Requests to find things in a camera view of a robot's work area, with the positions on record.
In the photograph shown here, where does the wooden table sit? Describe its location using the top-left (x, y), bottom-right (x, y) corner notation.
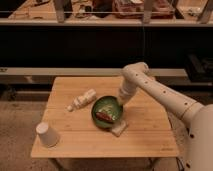
top-left (31, 77), bottom-right (179, 158)

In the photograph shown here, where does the black box on right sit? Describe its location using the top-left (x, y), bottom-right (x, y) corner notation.
top-left (185, 54), bottom-right (213, 82)

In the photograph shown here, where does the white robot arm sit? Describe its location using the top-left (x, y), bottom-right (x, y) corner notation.
top-left (118, 62), bottom-right (213, 171)

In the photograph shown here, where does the background workbench shelf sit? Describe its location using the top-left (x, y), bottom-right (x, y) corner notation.
top-left (0, 0), bottom-right (213, 27)

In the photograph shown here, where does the white plastic bottle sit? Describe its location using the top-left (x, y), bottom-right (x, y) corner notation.
top-left (67, 89), bottom-right (97, 112)

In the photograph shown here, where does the green ceramic bowl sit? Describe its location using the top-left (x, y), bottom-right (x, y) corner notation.
top-left (91, 96), bottom-right (123, 129)

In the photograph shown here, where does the red food piece in bowl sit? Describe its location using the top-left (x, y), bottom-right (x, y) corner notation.
top-left (95, 112), bottom-right (114, 123)

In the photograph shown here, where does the white paper cup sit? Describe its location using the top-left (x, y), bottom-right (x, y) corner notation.
top-left (36, 122), bottom-right (60, 148)

